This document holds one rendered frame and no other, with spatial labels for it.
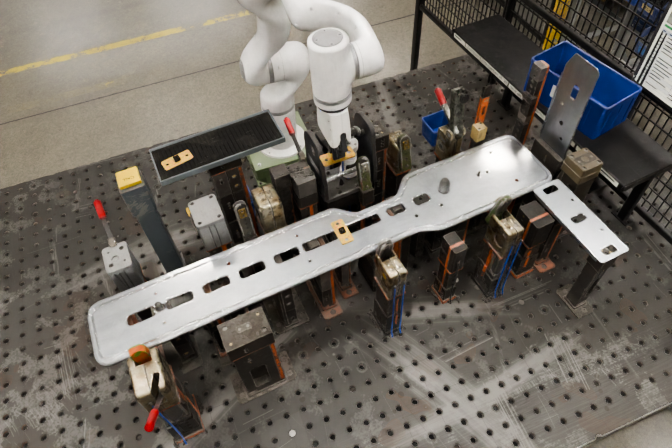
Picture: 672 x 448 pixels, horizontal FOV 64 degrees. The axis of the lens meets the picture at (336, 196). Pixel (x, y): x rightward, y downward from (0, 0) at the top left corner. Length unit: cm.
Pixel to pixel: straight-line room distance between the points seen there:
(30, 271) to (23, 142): 176
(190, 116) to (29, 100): 112
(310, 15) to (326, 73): 16
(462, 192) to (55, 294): 137
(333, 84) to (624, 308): 122
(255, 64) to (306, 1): 58
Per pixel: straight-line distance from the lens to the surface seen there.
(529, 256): 179
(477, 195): 164
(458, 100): 166
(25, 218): 230
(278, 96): 187
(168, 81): 382
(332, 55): 107
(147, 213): 166
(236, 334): 138
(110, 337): 151
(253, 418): 164
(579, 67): 164
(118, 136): 354
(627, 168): 181
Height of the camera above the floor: 225
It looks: 51 degrees down
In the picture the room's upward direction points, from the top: 4 degrees counter-clockwise
